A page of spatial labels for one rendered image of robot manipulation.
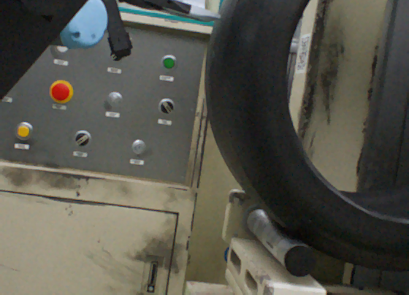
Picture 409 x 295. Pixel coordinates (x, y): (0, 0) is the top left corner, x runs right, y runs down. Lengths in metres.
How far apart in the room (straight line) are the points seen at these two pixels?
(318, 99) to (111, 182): 0.55
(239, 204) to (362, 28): 0.40
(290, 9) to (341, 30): 0.40
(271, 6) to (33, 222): 0.90
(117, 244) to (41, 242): 0.17
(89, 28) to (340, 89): 0.59
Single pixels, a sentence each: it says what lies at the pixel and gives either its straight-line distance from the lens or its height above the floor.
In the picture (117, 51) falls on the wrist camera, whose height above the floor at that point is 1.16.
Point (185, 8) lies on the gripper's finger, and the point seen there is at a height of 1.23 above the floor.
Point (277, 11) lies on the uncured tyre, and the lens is 1.15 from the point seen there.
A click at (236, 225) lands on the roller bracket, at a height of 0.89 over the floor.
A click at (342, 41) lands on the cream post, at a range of 1.54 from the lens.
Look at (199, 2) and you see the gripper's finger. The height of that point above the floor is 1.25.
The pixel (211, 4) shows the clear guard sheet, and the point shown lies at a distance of 1.87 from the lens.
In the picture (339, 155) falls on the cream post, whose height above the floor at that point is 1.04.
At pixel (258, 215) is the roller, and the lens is 1.43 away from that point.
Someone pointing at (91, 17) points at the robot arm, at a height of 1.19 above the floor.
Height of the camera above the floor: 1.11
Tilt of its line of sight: 3 degrees down
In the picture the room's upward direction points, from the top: 8 degrees clockwise
